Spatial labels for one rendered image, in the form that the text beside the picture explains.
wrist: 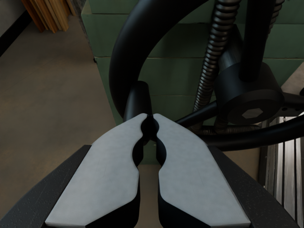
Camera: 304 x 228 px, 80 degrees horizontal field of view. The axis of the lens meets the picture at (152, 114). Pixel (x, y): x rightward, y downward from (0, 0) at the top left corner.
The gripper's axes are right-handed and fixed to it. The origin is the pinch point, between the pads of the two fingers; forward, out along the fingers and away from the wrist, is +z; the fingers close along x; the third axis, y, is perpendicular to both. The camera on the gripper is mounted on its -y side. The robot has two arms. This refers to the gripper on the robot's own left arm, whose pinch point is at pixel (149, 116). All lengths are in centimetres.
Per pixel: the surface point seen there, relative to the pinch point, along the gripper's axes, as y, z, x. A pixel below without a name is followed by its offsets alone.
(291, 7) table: -7.1, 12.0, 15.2
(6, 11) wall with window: -10, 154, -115
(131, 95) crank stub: -0.2, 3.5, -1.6
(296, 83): 8, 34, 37
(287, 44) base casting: -1.8, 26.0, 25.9
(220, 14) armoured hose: -6.4, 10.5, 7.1
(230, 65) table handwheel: -1.3, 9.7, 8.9
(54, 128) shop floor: 52, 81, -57
